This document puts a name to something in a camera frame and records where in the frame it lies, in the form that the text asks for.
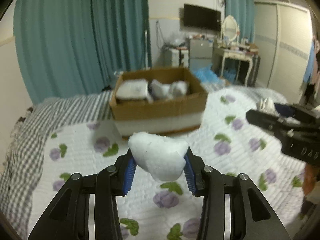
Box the white foam piece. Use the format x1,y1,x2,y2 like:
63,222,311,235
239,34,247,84
128,132,189,182

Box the cream cloth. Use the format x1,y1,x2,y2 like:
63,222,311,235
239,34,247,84
150,80,172,100

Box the white socks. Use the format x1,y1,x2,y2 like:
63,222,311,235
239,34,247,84
169,81,189,98

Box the dark striped suitcase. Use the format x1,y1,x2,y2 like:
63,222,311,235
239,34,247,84
247,55,261,87

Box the white dressing table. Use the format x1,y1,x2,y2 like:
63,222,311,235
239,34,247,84
213,46,253,86

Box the grey checked blanket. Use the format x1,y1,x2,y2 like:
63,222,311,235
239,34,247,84
1,91,112,239

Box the white louvred wardrobe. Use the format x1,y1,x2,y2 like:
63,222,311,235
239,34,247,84
254,0,312,102

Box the blue bubble wrap pile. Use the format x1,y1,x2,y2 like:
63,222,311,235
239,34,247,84
192,63,224,85

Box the white oval vanity mirror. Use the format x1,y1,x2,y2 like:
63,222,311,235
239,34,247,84
221,15,240,42

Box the grey mini fridge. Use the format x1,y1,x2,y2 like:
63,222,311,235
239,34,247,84
189,38,213,70

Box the open cardboard box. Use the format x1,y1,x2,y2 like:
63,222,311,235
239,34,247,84
110,68,208,138

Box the white suitcase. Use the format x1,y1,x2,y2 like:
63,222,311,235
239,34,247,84
164,48,189,68

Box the green window curtain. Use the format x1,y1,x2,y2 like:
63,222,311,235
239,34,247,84
225,0,254,43

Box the clear plastic bag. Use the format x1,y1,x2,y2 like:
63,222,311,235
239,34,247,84
165,32,186,47

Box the white flat mop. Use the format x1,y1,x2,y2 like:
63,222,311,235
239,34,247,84
144,29,148,69

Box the large green curtain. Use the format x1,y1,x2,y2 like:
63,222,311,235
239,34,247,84
13,0,152,103

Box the black wall television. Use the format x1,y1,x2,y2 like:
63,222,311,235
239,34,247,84
183,4,221,31

